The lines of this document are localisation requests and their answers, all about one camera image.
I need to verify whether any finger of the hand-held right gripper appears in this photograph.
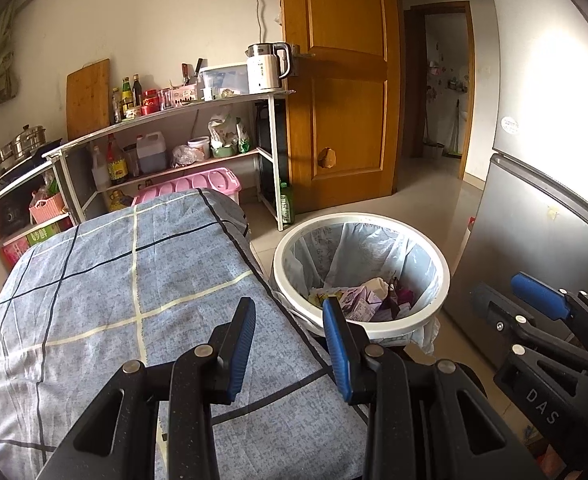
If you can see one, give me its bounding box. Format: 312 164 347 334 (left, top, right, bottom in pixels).
468 282 588 374
511 271 588 356

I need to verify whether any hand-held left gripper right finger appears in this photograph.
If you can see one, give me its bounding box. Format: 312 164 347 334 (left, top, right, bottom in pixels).
322 297 547 480

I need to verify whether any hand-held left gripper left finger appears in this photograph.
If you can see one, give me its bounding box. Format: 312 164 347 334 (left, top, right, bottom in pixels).
36 296 257 480

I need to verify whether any purple milk carton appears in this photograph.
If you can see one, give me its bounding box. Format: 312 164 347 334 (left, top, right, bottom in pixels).
334 282 389 321

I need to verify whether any yellow snack wrapper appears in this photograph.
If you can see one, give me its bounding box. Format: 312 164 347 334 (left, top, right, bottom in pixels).
310 287 345 308

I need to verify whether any dark red snack wrapper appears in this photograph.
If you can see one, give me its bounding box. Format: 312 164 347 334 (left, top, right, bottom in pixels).
386 277 415 318

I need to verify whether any white waste bin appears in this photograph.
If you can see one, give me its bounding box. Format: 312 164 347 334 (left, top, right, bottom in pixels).
270 212 452 346

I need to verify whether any grey refrigerator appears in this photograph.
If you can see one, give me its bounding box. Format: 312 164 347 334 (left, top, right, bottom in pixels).
444 0 588 346

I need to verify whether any green glass bottle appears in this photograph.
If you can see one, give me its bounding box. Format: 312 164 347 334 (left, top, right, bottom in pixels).
279 182 295 225

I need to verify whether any pink storage box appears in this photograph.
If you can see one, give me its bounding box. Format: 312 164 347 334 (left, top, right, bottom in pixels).
133 166 243 207

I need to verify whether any knotted clear plastic bag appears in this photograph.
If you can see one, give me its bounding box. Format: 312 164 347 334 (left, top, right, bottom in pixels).
170 145 199 168

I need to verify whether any dark liquid jug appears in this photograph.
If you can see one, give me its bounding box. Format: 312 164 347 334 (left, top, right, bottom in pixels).
136 131 168 173

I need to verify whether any red cap sauce bottle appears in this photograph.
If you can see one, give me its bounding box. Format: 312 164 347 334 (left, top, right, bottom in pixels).
105 134 129 184

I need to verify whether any white plastic bag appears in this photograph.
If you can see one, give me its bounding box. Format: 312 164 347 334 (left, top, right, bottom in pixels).
208 112 239 148

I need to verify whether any clear plastic bottle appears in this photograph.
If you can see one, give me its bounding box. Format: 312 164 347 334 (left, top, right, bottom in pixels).
91 146 111 191

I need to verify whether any green cardboard box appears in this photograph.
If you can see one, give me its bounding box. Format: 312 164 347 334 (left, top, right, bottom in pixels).
26 220 64 247

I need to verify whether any pink plastic basket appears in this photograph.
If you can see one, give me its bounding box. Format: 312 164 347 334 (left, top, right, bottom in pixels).
29 192 66 225

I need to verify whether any pink cardboard box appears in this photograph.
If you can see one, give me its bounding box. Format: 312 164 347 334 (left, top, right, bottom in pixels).
1 236 31 268

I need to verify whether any tall metal shelf rack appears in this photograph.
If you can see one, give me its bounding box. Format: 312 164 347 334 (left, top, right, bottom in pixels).
41 89 297 233

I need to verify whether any pink utensil holder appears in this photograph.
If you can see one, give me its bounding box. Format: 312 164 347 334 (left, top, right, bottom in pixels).
171 85 202 107

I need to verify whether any wooden door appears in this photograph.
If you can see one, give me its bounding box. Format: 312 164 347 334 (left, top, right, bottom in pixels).
279 0 405 213

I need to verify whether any green cap bottle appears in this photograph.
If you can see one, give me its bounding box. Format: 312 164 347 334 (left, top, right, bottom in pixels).
121 77 134 121

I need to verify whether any clear storage box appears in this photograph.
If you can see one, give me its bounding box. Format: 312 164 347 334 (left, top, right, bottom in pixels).
199 62 251 97

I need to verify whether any low metal shelf rack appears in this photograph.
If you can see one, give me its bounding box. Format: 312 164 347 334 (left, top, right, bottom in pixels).
0 160 72 261

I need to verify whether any white electric kettle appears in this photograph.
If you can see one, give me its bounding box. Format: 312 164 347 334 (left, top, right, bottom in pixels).
246 41 293 93

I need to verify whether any black stove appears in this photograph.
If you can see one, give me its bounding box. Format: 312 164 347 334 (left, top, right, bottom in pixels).
0 137 67 181

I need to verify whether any wooden cutting board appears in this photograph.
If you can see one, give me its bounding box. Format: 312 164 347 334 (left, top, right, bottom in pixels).
66 58 111 142

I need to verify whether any steel steamer pot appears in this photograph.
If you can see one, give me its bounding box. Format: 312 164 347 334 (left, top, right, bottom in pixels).
0 124 49 173

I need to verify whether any hanging cloth bag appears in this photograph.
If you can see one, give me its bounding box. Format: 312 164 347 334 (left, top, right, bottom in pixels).
0 0 22 106

